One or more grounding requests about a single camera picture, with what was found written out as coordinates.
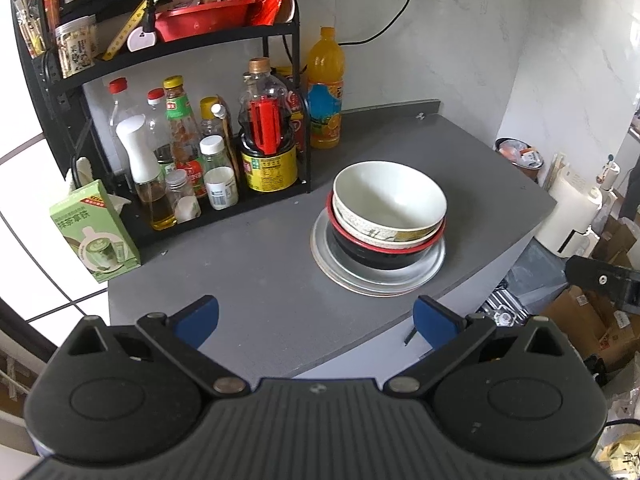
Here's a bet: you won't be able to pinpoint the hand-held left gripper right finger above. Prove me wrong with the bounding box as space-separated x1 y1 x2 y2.
385 295 571 397

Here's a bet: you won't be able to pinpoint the green tea box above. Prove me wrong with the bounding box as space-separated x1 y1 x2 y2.
49 179 142 283

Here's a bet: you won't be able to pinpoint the grey plastic bag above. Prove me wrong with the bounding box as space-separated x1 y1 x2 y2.
505 240 571 301

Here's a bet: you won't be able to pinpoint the long yellow packet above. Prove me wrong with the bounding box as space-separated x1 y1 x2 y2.
102 0 151 61

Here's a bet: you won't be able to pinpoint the red snack packet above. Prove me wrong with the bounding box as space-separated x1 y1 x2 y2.
250 0 291 27

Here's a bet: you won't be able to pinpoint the cardboard boxes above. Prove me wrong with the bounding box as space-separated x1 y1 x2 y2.
540 217 640 376

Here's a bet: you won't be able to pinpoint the orange juice bottle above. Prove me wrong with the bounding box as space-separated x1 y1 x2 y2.
306 26 346 150

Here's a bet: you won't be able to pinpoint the red plastic basket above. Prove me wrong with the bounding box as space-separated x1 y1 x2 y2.
154 0 258 42

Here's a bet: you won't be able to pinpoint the red and black bowl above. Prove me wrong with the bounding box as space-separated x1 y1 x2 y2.
326 191 447 271

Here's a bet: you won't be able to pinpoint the white-capped clear jar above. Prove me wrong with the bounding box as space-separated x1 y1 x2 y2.
199 135 236 171

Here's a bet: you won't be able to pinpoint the white plate with flower print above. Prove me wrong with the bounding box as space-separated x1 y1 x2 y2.
310 210 447 297

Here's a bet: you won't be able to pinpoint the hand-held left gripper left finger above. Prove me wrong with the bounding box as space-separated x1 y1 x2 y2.
66 295 250 398

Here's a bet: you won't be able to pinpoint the trash bin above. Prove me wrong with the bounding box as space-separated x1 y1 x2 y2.
495 137 546 183

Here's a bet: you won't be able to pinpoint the black metal rack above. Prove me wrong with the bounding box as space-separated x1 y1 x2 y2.
10 0 313 248

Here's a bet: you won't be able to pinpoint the red drink can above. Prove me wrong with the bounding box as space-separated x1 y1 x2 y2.
290 109 309 154
276 66 307 111

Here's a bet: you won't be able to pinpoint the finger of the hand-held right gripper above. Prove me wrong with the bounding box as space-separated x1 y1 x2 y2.
565 255 640 313

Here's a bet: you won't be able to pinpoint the labelled snack jar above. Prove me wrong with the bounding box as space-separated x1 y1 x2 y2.
54 15 98 79

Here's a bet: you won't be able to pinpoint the white bowl with yellow print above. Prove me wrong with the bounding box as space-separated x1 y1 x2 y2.
330 200 446 251
332 161 447 243

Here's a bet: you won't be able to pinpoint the white cylindrical appliance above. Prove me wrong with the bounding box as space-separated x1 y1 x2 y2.
535 166 603 256

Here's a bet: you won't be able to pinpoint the white pill bottle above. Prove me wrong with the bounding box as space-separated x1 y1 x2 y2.
205 166 240 211

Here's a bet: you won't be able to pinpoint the small glass jar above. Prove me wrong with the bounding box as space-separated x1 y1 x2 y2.
164 169 202 224

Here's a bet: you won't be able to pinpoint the window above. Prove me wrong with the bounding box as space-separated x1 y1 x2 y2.
0 130 108 321

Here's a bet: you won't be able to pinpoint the small clear red-capped bottle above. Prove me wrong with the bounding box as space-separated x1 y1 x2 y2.
146 88 173 166

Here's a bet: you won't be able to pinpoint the large soy sauce bottle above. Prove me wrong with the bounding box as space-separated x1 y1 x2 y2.
236 57 299 193

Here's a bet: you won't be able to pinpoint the tall clear red-capped bottle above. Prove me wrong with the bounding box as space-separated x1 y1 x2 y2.
107 77 139 161

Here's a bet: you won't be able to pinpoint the brown bottle with white nozzle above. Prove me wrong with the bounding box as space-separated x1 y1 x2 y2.
211 104 241 181

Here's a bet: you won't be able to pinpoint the white tissue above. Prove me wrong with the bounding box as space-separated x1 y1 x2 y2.
65 157 133 211

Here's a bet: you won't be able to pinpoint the hanging snack packets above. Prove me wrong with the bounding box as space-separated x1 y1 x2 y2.
12 0 48 58

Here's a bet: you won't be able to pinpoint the green-labelled sauce bottle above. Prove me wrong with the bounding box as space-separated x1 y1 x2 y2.
162 76 208 198

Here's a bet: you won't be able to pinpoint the white plug adapter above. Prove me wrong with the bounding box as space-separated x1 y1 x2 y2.
126 27 158 53

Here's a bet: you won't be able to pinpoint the silver metal object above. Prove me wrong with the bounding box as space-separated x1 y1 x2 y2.
482 285 531 326

